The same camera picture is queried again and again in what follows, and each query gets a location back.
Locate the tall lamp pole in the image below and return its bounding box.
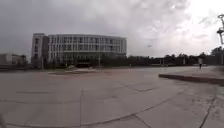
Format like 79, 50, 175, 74
216, 13, 224, 66

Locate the row of dark trees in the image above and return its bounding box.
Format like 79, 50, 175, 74
99, 45, 224, 67

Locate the low grey building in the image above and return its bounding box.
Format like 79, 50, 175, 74
0, 53, 28, 67

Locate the raised stone kerb platform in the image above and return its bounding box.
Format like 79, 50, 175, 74
158, 68, 224, 86

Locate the low pale planter island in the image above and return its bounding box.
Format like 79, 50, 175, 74
48, 67, 98, 76

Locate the grey paved plaza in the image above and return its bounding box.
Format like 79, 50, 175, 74
0, 65, 224, 128

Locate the large white curved building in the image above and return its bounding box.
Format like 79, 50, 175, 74
30, 32, 128, 68

